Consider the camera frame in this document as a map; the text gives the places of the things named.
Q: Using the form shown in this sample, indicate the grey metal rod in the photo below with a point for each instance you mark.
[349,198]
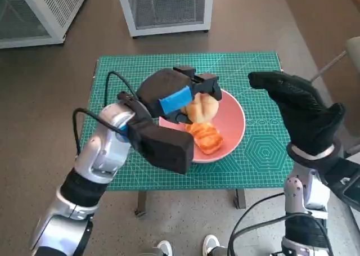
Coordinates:
[329,66]

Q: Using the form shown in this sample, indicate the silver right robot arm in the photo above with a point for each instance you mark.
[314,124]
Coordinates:
[294,194]

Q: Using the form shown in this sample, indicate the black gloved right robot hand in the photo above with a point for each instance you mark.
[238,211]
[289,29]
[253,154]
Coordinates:
[306,118]

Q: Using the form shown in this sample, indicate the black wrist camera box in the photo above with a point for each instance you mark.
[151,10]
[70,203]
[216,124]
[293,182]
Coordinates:
[166,149]
[346,183]

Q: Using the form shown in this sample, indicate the wide white mesh cabinet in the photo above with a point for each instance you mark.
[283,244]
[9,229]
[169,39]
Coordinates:
[56,11]

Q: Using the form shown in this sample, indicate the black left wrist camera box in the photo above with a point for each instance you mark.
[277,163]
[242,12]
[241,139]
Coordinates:
[166,149]

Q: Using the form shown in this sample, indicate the long striped toy bread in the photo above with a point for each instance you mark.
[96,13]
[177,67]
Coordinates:
[208,139]

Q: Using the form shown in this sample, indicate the white right foot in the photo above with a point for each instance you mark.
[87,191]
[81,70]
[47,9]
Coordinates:
[211,243]

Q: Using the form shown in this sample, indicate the green cutting mat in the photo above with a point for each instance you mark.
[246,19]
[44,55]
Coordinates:
[182,62]

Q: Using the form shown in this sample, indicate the white left foot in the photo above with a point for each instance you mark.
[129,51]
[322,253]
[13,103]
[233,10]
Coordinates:
[165,248]

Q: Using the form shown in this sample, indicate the pink bowl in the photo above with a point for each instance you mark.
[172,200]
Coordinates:
[230,121]

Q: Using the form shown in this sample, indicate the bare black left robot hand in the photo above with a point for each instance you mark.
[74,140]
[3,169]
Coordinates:
[163,90]

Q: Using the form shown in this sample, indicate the narrow white mesh cabinet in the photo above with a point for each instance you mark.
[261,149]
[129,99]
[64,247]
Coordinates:
[168,5]

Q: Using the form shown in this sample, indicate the dark metal table leg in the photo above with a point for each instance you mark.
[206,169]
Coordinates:
[141,204]
[240,198]

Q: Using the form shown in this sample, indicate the white foot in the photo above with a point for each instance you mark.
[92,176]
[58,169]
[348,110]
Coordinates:
[211,243]
[165,248]

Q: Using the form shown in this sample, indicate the round toy bread bun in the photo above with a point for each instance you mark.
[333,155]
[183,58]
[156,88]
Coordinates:
[201,108]

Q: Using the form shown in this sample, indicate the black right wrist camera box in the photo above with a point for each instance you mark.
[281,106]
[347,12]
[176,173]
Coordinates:
[346,183]

